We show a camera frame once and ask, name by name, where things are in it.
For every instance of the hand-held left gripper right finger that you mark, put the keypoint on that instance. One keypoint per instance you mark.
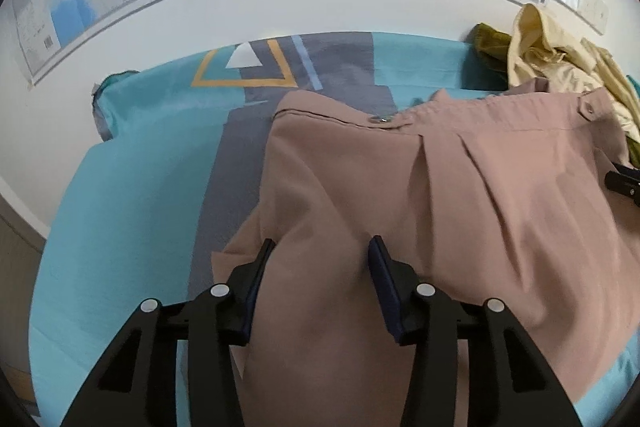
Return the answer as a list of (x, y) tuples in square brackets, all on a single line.
[(385, 297)]

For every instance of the pink zip jacket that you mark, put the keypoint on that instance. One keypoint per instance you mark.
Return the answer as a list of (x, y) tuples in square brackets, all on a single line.
[(400, 187)]

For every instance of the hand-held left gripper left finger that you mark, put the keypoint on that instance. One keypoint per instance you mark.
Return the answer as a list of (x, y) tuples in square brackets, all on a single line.
[(252, 302)]

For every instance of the teal patterned bed sheet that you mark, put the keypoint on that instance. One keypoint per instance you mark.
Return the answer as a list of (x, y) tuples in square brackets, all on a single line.
[(130, 217)]

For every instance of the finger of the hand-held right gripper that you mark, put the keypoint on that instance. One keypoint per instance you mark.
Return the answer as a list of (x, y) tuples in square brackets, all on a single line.
[(625, 184)]

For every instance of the olive green garment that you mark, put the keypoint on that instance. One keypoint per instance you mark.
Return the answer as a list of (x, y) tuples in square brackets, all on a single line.
[(492, 44)]

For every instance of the cream yellow garment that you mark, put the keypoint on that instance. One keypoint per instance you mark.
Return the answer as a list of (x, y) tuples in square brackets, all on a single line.
[(540, 52)]

